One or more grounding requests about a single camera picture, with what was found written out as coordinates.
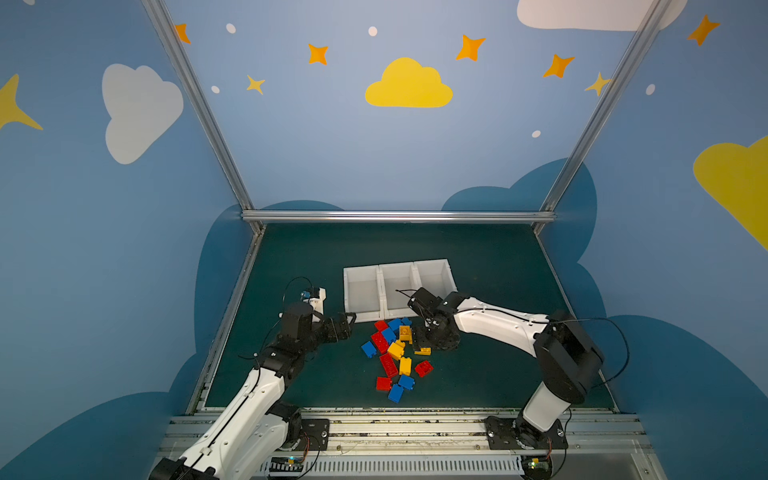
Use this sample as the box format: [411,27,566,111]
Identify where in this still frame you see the white right bin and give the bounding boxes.
[415,259,457,298]

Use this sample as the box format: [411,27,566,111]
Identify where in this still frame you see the aluminium rail base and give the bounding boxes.
[146,407,667,480]

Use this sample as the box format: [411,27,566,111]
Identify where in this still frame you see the left controller board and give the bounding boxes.
[266,457,310,478]

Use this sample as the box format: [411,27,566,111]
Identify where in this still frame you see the right aluminium frame post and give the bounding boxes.
[533,0,672,236]

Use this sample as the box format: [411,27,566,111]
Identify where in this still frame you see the red brick bottom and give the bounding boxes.
[375,377,393,392]

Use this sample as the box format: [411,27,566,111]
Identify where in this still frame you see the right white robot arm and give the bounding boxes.
[407,287,605,437]

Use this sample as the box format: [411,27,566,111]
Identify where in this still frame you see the white left bin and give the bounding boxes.
[343,265,384,324]

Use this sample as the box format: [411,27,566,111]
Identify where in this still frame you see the aluminium frame post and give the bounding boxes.
[533,0,672,236]
[141,0,253,213]

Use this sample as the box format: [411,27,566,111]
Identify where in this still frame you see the white bin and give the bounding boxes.
[415,259,457,298]
[343,265,384,324]
[380,262,421,319]

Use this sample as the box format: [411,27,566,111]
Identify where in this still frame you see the red brick right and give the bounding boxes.
[413,361,434,378]

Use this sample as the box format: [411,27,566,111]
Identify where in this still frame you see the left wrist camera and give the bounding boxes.
[301,287,326,314]

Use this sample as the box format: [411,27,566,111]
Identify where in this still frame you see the right controller board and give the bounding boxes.
[521,456,553,480]

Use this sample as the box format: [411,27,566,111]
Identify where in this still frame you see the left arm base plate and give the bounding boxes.
[280,418,330,451]

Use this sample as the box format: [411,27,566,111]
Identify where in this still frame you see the left aluminium frame post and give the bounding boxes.
[141,0,253,213]

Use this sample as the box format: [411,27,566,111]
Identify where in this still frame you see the controller board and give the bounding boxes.
[266,457,310,478]
[521,456,553,480]

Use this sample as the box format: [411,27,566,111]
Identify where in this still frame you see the long red brick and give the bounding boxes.
[371,332,389,354]
[379,353,399,378]

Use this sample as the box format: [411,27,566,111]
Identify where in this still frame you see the blue brick top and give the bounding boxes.
[381,319,403,344]

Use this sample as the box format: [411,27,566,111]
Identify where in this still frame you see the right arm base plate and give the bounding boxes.
[483,416,568,451]

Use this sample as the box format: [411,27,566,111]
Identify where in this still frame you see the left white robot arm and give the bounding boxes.
[149,300,357,479]

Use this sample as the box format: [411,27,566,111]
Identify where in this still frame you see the white middle bin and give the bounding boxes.
[380,262,421,319]

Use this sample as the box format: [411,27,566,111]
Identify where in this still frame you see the blue brick bottom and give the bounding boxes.
[388,384,405,403]

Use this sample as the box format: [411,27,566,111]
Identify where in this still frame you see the horizontal aluminium frame bar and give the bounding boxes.
[241,210,556,224]

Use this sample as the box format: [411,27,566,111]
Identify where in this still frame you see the yellow brick top studs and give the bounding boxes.
[399,325,413,344]

